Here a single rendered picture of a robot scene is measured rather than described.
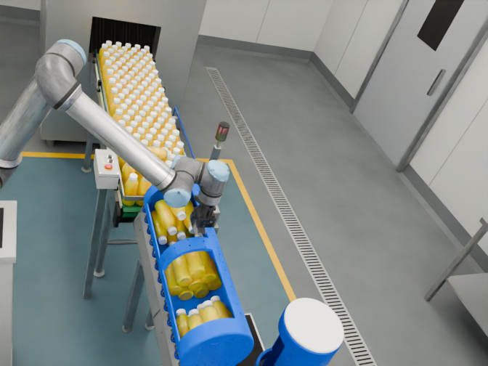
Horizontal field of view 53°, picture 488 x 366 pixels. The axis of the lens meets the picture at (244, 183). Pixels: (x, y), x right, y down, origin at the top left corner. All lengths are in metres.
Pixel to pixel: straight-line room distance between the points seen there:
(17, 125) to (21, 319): 1.59
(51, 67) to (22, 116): 0.31
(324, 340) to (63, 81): 1.46
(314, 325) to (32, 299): 1.82
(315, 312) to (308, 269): 1.72
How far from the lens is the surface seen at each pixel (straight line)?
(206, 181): 1.87
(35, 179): 4.13
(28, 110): 1.89
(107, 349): 3.17
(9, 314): 2.42
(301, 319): 2.25
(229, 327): 1.85
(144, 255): 2.46
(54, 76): 1.65
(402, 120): 5.81
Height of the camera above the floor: 2.69
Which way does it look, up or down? 36 degrees down
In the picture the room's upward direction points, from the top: 21 degrees clockwise
